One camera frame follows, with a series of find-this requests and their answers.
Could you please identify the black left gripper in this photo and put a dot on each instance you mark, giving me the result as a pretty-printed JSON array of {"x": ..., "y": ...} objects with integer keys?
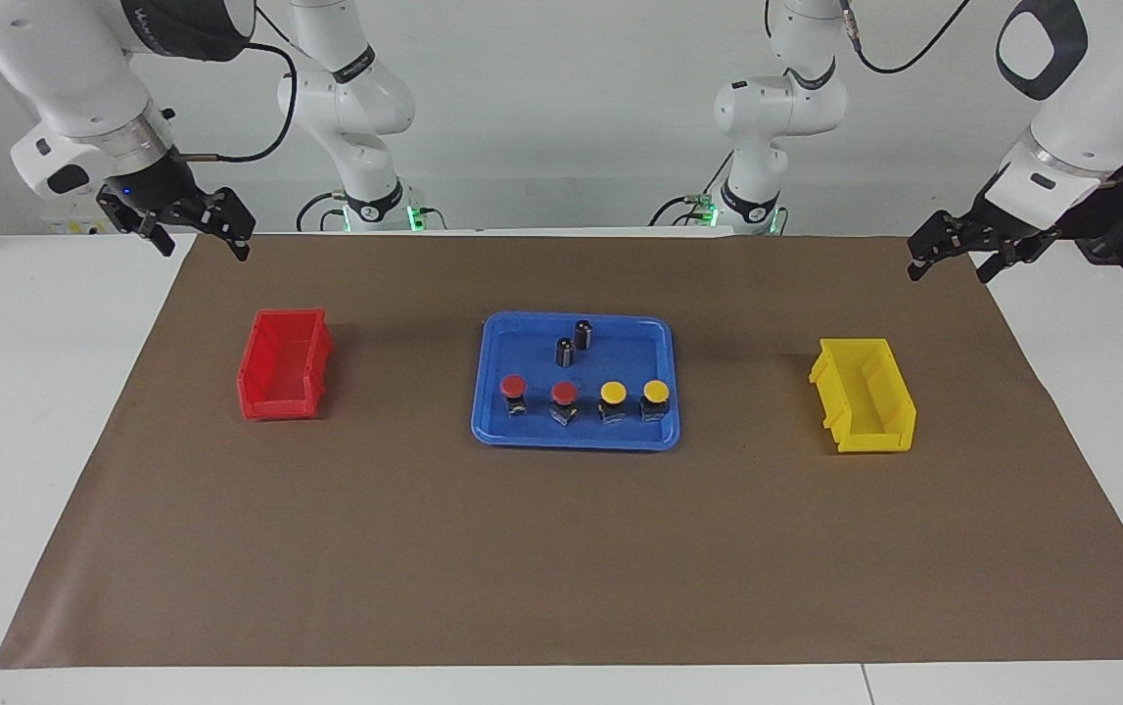
[{"x": 1006, "y": 233}]

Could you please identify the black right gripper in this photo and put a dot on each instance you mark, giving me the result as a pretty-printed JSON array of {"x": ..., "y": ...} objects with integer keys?
[{"x": 164, "y": 196}]

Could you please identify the yellow push button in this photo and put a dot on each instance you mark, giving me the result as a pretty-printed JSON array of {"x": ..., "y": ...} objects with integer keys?
[
  {"x": 613, "y": 392},
  {"x": 656, "y": 391}
]

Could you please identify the red push button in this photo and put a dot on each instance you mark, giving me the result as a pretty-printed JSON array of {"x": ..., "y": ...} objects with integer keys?
[
  {"x": 564, "y": 393},
  {"x": 514, "y": 385}
]

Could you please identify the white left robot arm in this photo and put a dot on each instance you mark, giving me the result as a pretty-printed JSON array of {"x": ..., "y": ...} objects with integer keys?
[{"x": 1099, "y": 88}]

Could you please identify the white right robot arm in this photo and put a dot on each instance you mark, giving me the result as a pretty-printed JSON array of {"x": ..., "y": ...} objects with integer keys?
[{"x": 62, "y": 69}]

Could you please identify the white power strip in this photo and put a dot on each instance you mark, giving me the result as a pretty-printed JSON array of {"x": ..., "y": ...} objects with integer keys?
[{"x": 71, "y": 226}]

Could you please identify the red plastic bin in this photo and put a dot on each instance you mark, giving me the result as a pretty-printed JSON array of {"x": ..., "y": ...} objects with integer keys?
[{"x": 282, "y": 377}]

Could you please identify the yellow plastic bin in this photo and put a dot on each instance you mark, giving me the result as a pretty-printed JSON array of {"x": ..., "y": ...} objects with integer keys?
[{"x": 869, "y": 401}]

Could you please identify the black cylindrical knob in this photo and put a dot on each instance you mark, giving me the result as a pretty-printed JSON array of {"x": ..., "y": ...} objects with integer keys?
[
  {"x": 564, "y": 352},
  {"x": 584, "y": 335}
]

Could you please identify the blue plastic tray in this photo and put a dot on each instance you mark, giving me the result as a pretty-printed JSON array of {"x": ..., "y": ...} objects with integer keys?
[{"x": 532, "y": 431}]

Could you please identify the brown table mat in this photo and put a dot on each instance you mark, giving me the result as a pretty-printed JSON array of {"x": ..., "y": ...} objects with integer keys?
[{"x": 561, "y": 548}]

